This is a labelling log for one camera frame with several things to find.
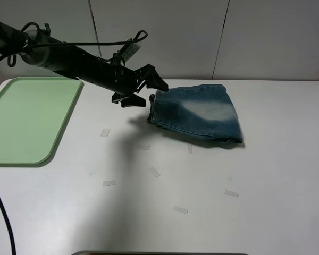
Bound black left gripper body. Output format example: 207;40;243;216
95;64;146;96

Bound children's blue denim shorts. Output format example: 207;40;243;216
147;84;243;144

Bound light green plastic tray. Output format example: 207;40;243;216
0;77;83;165

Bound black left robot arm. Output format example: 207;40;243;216
0;22;169;108

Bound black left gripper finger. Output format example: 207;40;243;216
142;64;168;92
112;93;146;108

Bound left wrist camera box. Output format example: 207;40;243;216
118;42;142;62

